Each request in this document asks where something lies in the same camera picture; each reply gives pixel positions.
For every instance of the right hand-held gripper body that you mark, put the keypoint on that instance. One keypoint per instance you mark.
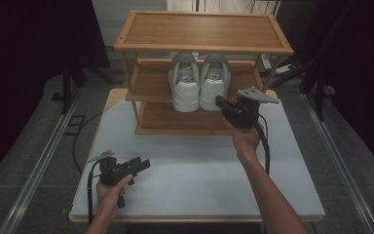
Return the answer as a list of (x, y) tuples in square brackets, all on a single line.
[(245, 110)]

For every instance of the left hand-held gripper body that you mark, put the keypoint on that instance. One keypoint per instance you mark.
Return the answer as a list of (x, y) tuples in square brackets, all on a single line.
[(112, 172)]

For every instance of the white sneaker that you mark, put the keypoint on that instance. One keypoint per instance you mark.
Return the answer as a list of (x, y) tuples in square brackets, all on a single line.
[(215, 83), (184, 84)]

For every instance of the wooden three-tier shoe rack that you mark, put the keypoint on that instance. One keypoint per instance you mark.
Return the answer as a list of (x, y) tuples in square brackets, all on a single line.
[(201, 31)]

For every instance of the person's left hand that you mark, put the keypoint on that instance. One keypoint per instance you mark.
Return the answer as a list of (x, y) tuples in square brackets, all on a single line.
[(112, 195)]

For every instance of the person's right hand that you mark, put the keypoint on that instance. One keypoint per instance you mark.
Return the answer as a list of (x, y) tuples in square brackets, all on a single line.
[(245, 139)]

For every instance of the white power strip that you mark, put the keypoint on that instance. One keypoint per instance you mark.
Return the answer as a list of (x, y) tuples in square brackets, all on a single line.
[(284, 69)]

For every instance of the black stand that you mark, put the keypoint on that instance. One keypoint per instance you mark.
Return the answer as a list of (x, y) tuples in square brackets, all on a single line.
[(66, 84), (318, 81)]

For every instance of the white cabinet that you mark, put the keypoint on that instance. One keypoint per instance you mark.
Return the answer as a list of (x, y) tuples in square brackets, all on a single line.
[(220, 6)]

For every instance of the dark curtain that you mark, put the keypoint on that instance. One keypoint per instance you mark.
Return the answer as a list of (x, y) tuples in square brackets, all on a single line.
[(360, 81), (29, 65)]

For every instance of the metal floor rail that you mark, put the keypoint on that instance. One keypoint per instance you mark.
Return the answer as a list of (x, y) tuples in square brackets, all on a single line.
[(341, 165), (39, 165)]

